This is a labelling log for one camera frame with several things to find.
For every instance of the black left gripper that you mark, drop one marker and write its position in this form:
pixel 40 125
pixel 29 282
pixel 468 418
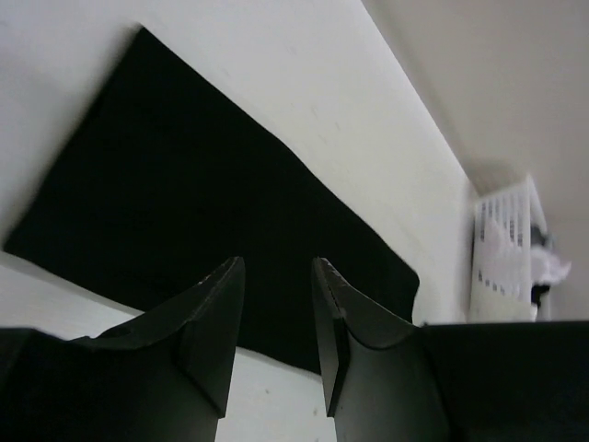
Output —
pixel 499 382

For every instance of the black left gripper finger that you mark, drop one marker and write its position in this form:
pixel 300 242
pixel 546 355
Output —
pixel 162 376

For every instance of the black tank top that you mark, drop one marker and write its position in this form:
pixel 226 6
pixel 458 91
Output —
pixel 166 178

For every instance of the white garment in basket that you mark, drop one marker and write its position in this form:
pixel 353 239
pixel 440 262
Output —
pixel 547 270

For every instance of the white plastic laundry basket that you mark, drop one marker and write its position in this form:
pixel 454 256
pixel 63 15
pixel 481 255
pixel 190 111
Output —
pixel 501 283

